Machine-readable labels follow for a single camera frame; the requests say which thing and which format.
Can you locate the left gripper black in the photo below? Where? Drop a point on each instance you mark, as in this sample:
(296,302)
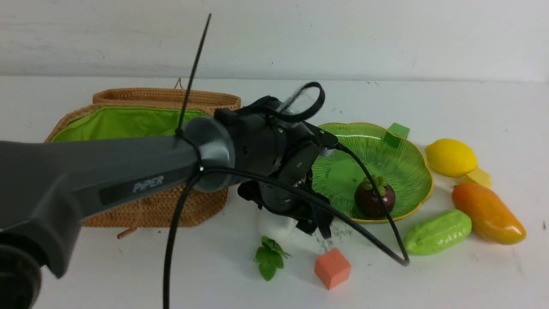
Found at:
(284,157)

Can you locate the dark purple mangosteen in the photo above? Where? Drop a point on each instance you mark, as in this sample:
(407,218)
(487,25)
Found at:
(366,200)

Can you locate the green bitter gourd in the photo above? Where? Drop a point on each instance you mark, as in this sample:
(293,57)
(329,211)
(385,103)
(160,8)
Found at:
(438,233)

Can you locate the yellow lemon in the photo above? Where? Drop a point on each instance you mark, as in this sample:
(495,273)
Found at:
(451,158)

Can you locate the orange mango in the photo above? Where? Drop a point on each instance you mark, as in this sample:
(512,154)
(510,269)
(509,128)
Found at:
(491,218)

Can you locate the white radish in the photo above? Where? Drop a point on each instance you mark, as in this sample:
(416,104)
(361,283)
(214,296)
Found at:
(275,227)

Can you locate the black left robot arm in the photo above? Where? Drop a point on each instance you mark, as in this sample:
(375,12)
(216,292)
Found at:
(49,189)

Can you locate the green glass plate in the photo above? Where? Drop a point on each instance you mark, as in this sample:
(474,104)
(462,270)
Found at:
(384,153)

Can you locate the orange foam cube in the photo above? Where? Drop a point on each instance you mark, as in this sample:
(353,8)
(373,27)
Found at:
(332,268)

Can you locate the green foam cube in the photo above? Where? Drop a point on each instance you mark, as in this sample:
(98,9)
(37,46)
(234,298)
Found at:
(396,132)

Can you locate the black zip tie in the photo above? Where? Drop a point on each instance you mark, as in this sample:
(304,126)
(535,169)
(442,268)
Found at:
(193,77)

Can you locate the yellow foam cube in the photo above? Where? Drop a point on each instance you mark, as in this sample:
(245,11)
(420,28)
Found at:
(478,176)

